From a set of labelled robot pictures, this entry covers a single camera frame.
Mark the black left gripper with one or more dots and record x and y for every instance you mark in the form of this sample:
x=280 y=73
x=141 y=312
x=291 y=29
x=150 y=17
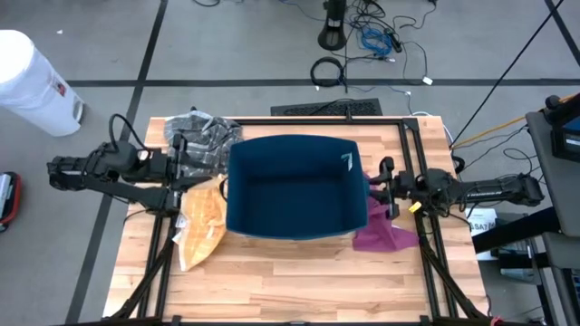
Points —
x=179 y=163

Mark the thin black pole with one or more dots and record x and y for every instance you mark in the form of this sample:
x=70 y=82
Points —
x=507 y=73

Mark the orange checked towel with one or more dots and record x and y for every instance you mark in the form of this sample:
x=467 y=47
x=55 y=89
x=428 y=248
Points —
x=201 y=226

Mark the white paper sheet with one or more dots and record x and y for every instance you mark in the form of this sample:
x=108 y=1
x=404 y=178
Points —
x=480 y=226

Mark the red black device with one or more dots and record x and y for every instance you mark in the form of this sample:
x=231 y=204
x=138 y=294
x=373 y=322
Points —
x=5 y=194

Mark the black equipment box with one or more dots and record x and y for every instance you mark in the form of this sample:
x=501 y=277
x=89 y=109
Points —
x=566 y=145

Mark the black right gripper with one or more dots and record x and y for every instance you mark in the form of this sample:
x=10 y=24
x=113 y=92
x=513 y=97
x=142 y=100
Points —
x=403 y=188

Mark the grey checked towel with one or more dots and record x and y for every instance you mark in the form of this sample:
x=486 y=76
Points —
x=208 y=136

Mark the black stand base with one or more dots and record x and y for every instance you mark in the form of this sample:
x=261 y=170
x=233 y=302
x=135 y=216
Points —
x=332 y=38

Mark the black floor mat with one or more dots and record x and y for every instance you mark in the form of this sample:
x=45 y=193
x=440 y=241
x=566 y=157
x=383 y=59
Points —
x=299 y=108

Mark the navy white striped basket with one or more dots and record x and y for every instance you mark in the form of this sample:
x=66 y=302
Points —
x=294 y=190

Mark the white trash bin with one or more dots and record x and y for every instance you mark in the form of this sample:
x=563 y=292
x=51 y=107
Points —
x=31 y=86

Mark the grey side table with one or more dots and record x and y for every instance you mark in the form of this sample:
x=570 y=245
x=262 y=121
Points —
x=548 y=181

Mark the black aluminium table frame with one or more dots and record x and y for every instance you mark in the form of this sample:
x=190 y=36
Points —
x=317 y=121

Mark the black power strip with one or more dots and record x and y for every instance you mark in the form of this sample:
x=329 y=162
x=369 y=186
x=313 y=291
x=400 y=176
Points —
x=393 y=41

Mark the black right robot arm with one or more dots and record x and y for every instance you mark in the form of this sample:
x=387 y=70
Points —
x=498 y=190

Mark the purple towel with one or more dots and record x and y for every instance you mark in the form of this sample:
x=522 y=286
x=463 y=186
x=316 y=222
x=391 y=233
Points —
x=380 y=235

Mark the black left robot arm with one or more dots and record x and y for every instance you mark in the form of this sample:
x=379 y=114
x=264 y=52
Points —
x=113 y=160

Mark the white plug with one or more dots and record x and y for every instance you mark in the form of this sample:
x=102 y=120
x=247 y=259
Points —
x=427 y=80

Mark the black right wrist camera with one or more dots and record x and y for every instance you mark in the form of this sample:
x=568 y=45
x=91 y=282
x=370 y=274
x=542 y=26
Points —
x=386 y=164

